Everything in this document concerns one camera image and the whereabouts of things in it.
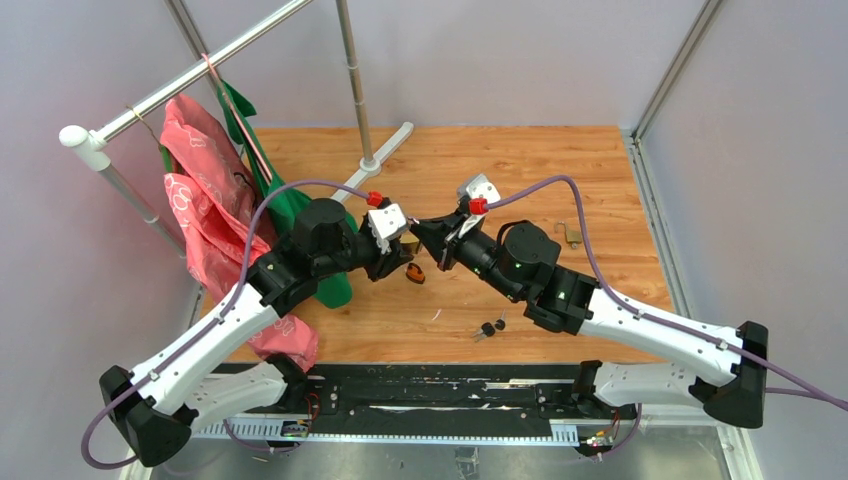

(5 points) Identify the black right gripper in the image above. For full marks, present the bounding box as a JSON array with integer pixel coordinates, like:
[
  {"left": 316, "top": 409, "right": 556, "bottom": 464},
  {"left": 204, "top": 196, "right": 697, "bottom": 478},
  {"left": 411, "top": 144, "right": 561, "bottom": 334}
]
[{"left": 409, "top": 207, "right": 523, "bottom": 303}]

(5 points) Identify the orange black Opel padlock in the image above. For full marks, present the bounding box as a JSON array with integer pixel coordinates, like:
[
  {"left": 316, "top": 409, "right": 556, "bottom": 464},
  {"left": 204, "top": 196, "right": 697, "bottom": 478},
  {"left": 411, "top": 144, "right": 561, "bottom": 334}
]
[{"left": 405, "top": 262, "right": 426, "bottom": 285}]

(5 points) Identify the black-headed key bunch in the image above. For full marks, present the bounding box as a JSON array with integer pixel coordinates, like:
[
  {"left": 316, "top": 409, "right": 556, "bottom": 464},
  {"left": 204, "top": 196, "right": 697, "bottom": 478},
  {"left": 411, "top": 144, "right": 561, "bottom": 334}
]
[{"left": 471, "top": 310, "right": 506, "bottom": 342}]

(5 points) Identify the large brass padlock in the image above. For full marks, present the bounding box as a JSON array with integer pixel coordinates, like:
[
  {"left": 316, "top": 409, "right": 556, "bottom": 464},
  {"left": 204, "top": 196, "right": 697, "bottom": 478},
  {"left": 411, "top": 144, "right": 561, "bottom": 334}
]
[{"left": 401, "top": 239, "right": 422, "bottom": 256}]

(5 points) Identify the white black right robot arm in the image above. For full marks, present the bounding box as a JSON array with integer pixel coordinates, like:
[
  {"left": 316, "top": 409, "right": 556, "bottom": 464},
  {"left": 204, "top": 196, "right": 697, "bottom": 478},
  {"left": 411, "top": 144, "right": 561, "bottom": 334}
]
[{"left": 411, "top": 212, "right": 768, "bottom": 429}]

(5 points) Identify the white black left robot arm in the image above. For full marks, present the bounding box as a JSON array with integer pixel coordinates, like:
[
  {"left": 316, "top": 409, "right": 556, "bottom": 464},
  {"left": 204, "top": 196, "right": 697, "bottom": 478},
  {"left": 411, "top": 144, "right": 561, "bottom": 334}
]
[{"left": 99, "top": 197, "right": 411, "bottom": 467}]

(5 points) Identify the green garment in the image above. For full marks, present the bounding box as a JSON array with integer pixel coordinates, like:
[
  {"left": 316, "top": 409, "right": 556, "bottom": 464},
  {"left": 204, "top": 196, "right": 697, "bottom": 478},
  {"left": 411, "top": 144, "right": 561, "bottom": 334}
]
[{"left": 215, "top": 80, "right": 355, "bottom": 310}]

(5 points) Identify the small brass padlock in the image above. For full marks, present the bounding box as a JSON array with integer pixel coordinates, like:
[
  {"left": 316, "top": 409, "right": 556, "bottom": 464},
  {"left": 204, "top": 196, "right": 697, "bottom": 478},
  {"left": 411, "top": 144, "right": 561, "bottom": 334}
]
[{"left": 554, "top": 221, "right": 583, "bottom": 250}]

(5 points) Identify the pink patterned garment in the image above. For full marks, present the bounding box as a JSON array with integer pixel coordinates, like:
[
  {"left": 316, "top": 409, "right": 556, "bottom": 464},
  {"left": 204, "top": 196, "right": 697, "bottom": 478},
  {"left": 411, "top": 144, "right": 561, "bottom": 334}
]
[{"left": 160, "top": 92, "right": 321, "bottom": 374}]

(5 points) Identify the white metal clothes rack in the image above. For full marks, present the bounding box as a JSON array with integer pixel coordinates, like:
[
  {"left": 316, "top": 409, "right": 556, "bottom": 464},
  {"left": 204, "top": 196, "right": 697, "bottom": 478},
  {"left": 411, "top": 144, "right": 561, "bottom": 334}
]
[{"left": 58, "top": 0, "right": 415, "bottom": 260}]

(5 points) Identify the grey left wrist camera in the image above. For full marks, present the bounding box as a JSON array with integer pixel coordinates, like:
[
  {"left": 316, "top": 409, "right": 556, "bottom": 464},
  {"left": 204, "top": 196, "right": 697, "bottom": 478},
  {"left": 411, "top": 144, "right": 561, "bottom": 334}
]
[{"left": 366, "top": 203, "right": 409, "bottom": 255}]

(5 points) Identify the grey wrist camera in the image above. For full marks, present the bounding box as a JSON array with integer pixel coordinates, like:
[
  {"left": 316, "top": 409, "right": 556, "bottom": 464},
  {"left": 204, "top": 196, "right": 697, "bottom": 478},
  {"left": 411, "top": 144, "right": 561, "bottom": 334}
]
[
  {"left": 457, "top": 174, "right": 502, "bottom": 238},
  {"left": 366, "top": 203, "right": 409, "bottom": 255}
]

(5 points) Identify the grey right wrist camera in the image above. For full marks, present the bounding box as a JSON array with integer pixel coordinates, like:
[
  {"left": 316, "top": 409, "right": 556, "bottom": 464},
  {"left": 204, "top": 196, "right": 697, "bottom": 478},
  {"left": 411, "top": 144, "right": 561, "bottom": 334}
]
[{"left": 457, "top": 174, "right": 502, "bottom": 238}]

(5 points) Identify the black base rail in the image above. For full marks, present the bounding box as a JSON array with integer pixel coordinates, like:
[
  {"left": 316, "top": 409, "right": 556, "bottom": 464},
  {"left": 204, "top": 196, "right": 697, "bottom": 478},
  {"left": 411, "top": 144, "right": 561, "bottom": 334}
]
[{"left": 188, "top": 362, "right": 641, "bottom": 458}]

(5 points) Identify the aluminium frame post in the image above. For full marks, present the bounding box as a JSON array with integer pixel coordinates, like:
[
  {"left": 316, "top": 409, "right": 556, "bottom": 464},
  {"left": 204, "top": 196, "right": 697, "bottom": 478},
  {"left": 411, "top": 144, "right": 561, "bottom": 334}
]
[{"left": 621, "top": 1, "right": 763, "bottom": 479}]

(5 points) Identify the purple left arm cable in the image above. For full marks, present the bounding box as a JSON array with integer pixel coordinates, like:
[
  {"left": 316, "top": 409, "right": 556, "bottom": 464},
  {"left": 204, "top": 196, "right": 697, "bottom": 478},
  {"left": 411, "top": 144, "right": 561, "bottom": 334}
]
[{"left": 80, "top": 179, "right": 384, "bottom": 472}]

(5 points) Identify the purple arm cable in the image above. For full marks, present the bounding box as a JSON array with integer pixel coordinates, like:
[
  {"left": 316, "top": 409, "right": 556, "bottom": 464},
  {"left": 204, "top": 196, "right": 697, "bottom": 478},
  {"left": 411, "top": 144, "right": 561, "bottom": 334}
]
[
  {"left": 468, "top": 174, "right": 848, "bottom": 413},
  {"left": 80, "top": 179, "right": 384, "bottom": 472}
]

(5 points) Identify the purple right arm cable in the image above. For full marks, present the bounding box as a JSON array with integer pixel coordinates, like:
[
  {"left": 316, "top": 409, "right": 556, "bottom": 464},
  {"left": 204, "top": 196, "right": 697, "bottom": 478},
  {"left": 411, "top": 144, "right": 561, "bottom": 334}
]
[{"left": 468, "top": 174, "right": 848, "bottom": 413}]

